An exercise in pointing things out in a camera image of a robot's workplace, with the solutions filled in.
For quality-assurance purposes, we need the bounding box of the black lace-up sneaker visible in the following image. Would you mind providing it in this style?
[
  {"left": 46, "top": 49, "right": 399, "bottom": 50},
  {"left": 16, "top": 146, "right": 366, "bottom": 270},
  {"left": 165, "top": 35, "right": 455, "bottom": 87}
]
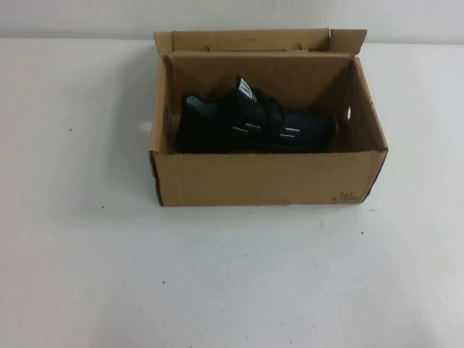
[{"left": 175, "top": 74, "right": 340, "bottom": 155}]

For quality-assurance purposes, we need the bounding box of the brown cardboard shoe box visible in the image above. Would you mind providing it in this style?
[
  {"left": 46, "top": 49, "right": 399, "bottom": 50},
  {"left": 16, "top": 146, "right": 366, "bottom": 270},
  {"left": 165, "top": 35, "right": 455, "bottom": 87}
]
[{"left": 149, "top": 28, "right": 389, "bottom": 208}]

